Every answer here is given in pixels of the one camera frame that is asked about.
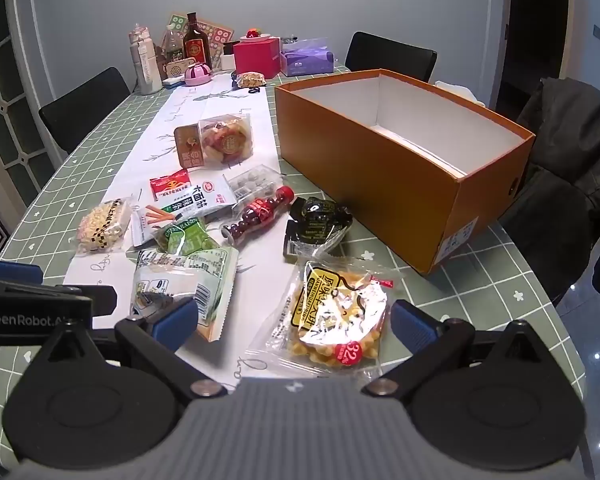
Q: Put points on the yellow waffle packet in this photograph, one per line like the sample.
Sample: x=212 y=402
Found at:
x=330 y=320

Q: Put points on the red ornament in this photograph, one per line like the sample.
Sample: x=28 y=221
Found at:
x=252 y=34

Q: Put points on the pink box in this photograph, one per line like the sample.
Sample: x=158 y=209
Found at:
x=257 y=57

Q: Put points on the orange cardboard box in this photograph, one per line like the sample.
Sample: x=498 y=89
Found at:
x=380 y=185

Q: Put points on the patterned board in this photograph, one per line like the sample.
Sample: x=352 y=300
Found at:
x=221 y=35

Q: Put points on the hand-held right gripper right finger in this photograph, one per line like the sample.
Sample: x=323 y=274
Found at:
x=412 y=325

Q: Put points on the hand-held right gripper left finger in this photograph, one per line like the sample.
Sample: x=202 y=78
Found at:
x=176 y=321

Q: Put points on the red-capped chocolate ball bottle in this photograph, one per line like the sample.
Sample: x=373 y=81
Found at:
x=260 y=212

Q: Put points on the clear dried fruit bag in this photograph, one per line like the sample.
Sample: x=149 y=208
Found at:
x=225 y=140

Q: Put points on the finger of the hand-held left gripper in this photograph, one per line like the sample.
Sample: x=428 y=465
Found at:
x=15 y=271
x=102 y=299

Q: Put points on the pink round container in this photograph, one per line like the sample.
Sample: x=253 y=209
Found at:
x=198 y=75

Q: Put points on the white snack stick packet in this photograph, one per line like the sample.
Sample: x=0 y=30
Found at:
x=195 y=200

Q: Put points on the brown glass bottle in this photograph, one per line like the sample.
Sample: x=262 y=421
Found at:
x=196 y=45

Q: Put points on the purple tissue box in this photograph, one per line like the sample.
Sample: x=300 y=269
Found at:
x=307 y=60

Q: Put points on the black snack packet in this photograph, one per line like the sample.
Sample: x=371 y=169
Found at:
x=315 y=220

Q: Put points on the small white box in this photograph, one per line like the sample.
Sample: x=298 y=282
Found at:
x=228 y=60

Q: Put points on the clear packet of white candies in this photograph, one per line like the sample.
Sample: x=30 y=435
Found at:
x=252 y=182

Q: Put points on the folded cream cloth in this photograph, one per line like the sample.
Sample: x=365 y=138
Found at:
x=455 y=91

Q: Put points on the dark jacket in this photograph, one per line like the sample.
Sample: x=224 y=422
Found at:
x=570 y=160

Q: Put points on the clear plastic bottle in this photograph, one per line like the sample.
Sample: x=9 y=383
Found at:
x=172 y=45

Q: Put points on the glass panelled door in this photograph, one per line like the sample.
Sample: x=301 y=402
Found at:
x=0 y=85

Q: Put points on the red snack packet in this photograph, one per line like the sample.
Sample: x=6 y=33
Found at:
x=170 y=185

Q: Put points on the bright green snack packet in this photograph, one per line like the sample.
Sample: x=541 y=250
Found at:
x=185 y=240

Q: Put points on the white drinking bottle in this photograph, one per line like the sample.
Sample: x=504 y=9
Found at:
x=145 y=65

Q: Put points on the black chair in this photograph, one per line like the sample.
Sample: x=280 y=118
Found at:
x=85 y=110
x=390 y=55

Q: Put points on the clear crispy noodle packet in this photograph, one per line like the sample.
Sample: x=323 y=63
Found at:
x=102 y=225

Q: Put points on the clear nut packet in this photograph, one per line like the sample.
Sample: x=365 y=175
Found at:
x=251 y=79

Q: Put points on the wall switch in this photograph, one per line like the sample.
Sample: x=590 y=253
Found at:
x=599 y=32

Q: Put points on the small white speaker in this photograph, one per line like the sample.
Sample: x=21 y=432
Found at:
x=177 y=67

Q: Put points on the small blue white packet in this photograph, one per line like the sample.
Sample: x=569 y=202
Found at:
x=172 y=83

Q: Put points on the white printed table runner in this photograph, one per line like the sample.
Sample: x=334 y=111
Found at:
x=240 y=110

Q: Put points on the pale green white packet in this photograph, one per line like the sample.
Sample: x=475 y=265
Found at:
x=190 y=280

